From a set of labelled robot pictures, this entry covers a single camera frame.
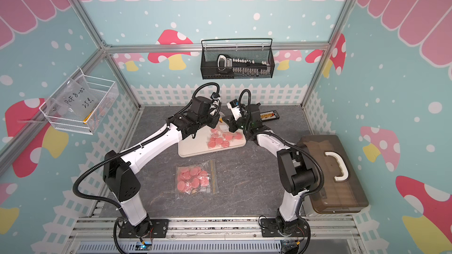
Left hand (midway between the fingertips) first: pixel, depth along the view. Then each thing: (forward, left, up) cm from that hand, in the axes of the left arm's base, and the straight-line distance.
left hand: (215, 115), depth 84 cm
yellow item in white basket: (-13, +49, +10) cm, 52 cm away
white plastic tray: (-4, +11, -23) cm, 25 cm away
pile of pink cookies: (+1, -2, -22) cm, 23 cm away
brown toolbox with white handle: (-32, -54, -10) cm, 63 cm away
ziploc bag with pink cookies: (-24, +9, -21) cm, 33 cm away
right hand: (+2, -4, -5) cm, 6 cm away
